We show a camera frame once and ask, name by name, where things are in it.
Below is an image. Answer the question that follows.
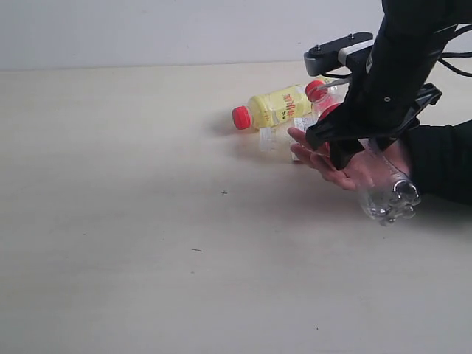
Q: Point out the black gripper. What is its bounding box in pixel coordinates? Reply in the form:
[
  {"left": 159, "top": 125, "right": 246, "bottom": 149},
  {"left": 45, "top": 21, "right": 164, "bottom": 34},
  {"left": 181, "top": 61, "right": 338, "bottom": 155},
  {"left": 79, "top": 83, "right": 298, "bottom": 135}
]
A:
[{"left": 306, "top": 44, "right": 442, "bottom": 170}]

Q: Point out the clear cola bottle red label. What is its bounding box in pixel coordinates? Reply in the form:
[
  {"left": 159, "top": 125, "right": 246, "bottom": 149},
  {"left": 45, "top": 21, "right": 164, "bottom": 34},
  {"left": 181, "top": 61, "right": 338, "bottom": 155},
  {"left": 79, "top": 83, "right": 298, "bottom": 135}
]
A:
[{"left": 305, "top": 76, "right": 421, "bottom": 226}]

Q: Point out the clear bottle floral white label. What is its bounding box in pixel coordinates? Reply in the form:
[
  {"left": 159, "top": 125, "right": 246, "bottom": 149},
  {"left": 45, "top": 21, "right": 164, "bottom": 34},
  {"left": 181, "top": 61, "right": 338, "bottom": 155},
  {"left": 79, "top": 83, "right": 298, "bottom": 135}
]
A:
[{"left": 259, "top": 116, "right": 316, "bottom": 163}]

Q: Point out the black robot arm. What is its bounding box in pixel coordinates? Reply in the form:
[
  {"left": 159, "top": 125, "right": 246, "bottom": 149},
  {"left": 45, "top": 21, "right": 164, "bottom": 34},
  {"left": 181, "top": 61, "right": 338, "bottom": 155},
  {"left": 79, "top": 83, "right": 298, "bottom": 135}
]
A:
[{"left": 304, "top": 1, "right": 471, "bottom": 170}]

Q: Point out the black sleeved forearm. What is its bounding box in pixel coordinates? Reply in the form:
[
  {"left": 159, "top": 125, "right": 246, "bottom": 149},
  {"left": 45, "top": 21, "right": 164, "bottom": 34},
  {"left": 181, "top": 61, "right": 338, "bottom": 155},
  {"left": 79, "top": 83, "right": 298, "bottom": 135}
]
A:
[{"left": 403, "top": 121, "right": 471, "bottom": 206}]

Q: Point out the yellow juice bottle red cap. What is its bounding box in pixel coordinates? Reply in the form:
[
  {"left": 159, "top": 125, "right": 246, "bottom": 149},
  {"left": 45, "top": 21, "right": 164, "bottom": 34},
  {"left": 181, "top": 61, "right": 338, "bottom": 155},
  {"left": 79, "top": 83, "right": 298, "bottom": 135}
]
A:
[{"left": 232, "top": 76, "right": 333, "bottom": 130}]

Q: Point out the person's open bare hand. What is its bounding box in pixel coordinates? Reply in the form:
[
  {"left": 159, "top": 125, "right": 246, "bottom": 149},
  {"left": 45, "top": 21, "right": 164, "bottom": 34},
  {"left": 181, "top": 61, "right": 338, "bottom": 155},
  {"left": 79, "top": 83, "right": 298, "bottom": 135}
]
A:
[{"left": 288, "top": 128, "right": 412, "bottom": 191}]

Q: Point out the thin black camera cable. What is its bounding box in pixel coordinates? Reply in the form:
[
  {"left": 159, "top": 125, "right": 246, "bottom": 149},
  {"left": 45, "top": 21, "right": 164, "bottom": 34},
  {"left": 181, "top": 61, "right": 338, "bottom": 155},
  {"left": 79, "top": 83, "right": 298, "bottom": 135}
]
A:
[{"left": 438, "top": 25, "right": 472, "bottom": 78}]

